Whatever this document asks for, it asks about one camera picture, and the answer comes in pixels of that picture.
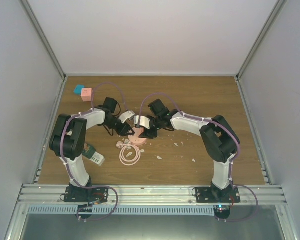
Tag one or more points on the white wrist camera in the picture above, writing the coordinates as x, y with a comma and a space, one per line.
141, 121
128, 115

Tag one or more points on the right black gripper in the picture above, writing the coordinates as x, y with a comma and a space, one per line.
148, 134

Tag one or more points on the pink cube socket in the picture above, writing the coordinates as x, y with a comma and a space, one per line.
86, 94

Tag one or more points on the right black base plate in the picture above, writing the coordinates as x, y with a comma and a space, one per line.
205, 195

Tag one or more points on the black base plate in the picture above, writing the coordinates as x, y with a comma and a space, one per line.
74, 194
205, 195

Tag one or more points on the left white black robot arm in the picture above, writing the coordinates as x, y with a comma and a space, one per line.
69, 136

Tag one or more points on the grey slotted cable duct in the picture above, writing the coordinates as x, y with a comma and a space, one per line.
129, 210

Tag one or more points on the blue square plug adapter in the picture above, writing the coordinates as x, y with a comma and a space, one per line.
78, 89

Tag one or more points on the pink round power strip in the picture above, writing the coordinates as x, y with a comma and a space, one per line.
135, 138

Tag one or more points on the aluminium post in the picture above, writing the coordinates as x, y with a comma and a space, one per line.
42, 36
261, 36

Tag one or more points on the aluminium rail frame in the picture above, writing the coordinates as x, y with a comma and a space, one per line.
169, 169

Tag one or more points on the white power strip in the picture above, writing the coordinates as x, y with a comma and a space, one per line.
94, 156

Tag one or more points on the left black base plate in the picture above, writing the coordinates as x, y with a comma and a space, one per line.
74, 194

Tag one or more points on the left aluminium post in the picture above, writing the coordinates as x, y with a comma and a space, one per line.
42, 36

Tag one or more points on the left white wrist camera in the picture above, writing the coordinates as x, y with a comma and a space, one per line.
128, 115

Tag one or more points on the right aluminium post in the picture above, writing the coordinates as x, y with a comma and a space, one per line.
261, 36

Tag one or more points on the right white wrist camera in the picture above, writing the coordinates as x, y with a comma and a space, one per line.
141, 121

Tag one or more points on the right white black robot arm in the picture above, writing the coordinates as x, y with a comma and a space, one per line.
219, 139

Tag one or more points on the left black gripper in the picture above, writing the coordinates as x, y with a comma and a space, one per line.
126, 127

